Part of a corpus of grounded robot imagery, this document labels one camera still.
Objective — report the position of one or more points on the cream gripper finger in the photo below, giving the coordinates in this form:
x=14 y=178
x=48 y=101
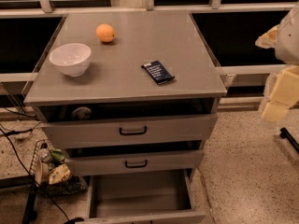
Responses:
x=281 y=94
x=268 y=40

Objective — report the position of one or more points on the blue rxbar snack bar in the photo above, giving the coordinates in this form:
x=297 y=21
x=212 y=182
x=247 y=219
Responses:
x=157 y=72

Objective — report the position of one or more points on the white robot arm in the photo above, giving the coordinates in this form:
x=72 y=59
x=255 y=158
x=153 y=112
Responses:
x=287 y=46

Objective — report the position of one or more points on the grey middle drawer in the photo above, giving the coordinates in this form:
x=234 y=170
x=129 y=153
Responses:
x=136 y=158

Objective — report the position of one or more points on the grey drawer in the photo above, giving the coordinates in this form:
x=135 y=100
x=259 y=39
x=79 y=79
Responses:
x=136 y=158
x=134 y=123
x=159 y=197

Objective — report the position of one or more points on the grey drawer cabinet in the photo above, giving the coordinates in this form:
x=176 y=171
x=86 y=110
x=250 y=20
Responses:
x=115 y=74

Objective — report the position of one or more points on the grey bottom drawer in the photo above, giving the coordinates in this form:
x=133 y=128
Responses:
x=159 y=197

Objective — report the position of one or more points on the round object in top drawer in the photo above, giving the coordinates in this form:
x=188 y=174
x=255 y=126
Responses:
x=81 y=113

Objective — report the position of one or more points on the grey top drawer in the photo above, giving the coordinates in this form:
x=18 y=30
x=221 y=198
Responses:
x=134 y=123

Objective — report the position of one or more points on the black bar on floor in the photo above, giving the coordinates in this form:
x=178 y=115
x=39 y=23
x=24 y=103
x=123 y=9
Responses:
x=284 y=134

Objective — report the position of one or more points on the orange fruit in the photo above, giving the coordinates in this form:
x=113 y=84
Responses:
x=105 y=33

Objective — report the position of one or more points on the white ceramic bowl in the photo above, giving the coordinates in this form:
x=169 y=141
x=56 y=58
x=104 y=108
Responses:
x=71 y=59

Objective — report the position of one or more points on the metal window railing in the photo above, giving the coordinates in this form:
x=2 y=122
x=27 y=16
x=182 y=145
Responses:
x=149 y=6

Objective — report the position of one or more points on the green snack packet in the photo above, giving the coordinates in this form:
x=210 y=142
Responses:
x=58 y=156

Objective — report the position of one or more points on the yellow snack bag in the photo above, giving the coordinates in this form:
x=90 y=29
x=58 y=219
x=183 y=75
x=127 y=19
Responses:
x=59 y=174

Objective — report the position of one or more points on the black stand leg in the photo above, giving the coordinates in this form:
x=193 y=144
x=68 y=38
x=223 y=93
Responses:
x=30 y=213

